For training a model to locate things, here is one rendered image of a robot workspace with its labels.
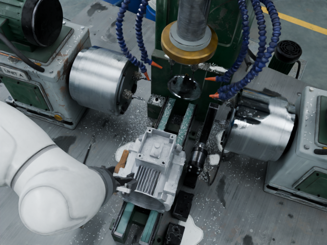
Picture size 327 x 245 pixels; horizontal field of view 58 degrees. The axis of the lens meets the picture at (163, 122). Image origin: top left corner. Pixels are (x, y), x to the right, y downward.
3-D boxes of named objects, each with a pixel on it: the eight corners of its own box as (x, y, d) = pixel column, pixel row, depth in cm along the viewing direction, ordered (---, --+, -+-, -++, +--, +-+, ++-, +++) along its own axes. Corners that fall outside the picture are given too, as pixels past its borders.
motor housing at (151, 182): (136, 153, 117) (135, 128, 101) (183, 166, 115) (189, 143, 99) (118, 201, 107) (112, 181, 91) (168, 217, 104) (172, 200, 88)
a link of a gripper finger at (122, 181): (106, 174, 69) (111, 176, 68) (130, 174, 79) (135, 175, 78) (101, 191, 69) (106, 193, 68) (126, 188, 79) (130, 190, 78)
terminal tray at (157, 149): (146, 136, 104) (146, 126, 98) (175, 145, 102) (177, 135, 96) (135, 167, 98) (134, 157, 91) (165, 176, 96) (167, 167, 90)
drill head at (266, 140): (211, 105, 132) (223, 65, 111) (305, 132, 126) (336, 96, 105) (196, 152, 119) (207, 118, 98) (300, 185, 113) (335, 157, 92)
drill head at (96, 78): (75, 65, 141) (62, 22, 120) (148, 86, 136) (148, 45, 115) (47, 106, 128) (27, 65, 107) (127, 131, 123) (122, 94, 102)
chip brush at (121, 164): (121, 148, 131) (121, 148, 130) (132, 151, 131) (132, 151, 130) (104, 192, 120) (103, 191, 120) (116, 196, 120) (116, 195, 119)
